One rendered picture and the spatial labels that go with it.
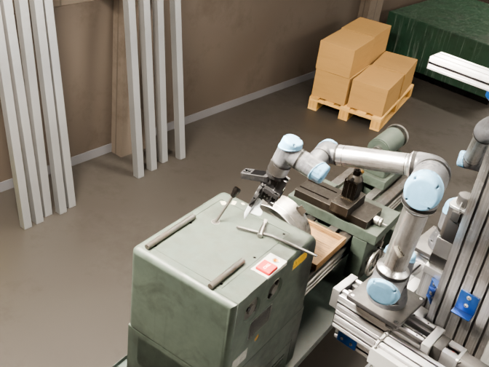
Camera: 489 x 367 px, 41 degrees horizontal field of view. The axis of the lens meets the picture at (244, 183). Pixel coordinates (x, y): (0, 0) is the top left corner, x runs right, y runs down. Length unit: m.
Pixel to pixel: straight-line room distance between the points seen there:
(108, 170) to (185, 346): 2.98
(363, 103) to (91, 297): 3.56
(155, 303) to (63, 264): 1.92
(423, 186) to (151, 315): 1.15
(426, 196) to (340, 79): 4.54
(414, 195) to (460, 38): 5.82
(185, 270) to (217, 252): 0.17
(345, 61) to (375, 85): 0.37
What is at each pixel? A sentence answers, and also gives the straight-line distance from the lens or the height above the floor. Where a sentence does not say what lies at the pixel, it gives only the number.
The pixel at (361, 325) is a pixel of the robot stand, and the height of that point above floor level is 1.03.
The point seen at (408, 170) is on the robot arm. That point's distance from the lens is 2.22.
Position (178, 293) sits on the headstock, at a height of 1.17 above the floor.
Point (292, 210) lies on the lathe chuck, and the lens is 2.81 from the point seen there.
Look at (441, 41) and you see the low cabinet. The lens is 7.93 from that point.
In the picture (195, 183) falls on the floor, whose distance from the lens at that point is 5.20.
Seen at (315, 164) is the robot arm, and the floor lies 1.69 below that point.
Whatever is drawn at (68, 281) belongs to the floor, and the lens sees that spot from 4.23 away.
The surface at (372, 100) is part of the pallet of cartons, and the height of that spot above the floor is 0.29.
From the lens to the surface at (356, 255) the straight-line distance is 3.42.
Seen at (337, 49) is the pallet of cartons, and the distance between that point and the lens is 6.48.
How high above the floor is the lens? 2.75
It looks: 31 degrees down
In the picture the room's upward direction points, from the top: 8 degrees clockwise
